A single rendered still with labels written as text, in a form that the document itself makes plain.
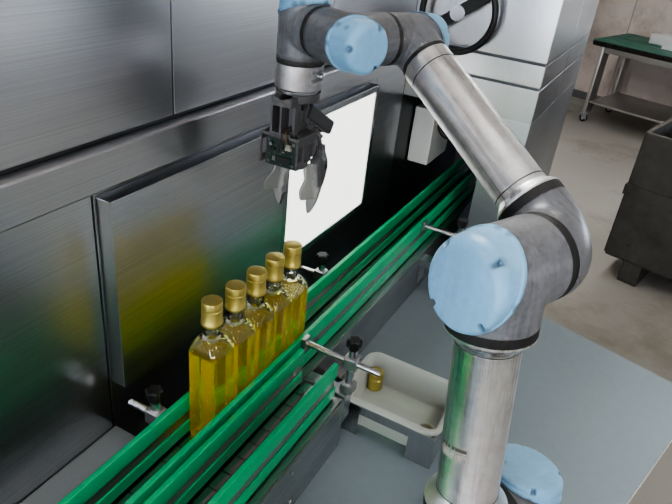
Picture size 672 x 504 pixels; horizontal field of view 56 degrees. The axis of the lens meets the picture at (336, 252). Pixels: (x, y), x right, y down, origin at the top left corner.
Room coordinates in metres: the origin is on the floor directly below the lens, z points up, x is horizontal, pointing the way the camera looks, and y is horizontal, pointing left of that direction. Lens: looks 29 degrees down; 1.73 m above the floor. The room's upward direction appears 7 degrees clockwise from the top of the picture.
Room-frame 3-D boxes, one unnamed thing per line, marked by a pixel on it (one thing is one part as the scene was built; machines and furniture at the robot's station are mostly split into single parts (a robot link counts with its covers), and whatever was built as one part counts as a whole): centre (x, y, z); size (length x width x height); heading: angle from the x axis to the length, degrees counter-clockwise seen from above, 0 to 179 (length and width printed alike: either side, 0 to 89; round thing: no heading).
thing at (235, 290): (0.86, 0.15, 1.14); 0.04 x 0.04 x 0.04
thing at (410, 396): (1.02, -0.17, 0.80); 0.22 x 0.17 x 0.09; 65
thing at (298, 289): (1.01, 0.08, 0.99); 0.06 x 0.06 x 0.21; 66
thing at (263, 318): (0.91, 0.13, 0.99); 0.06 x 0.06 x 0.21; 66
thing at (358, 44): (0.93, 0.01, 1.55); 0.11 x 0.11 x 0.08; 41
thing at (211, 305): (0.81, 0.18, 1.14); 0.04 x 0.04 x 0.04
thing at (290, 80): (0.99, 0.09, 1.47); 0.08 x 0.08 x 0.05
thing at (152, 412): (0.77, 0.28, 0.94); 0.07 x 0.04 x 0.13; 65
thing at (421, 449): (1.04, -0.15, 0.79); 0.27 x 0.17 x 0.08; 65
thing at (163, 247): (1.20, 0.14, 1.15); 0.90 x 0.03 x 0.34; 155
